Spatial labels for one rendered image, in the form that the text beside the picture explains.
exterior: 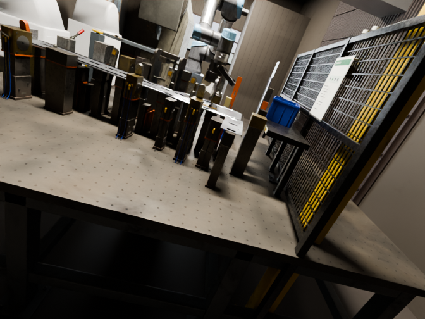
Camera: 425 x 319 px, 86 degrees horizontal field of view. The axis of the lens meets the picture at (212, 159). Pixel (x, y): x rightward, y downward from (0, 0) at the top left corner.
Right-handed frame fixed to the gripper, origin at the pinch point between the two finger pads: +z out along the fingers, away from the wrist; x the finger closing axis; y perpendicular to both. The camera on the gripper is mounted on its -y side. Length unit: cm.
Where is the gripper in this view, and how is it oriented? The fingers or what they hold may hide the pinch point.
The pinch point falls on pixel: (212, 99)
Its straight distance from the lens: 134.3
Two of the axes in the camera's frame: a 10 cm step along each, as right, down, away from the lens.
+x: -1.4, 3.6, -9.2
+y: -9.4, -3.5, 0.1
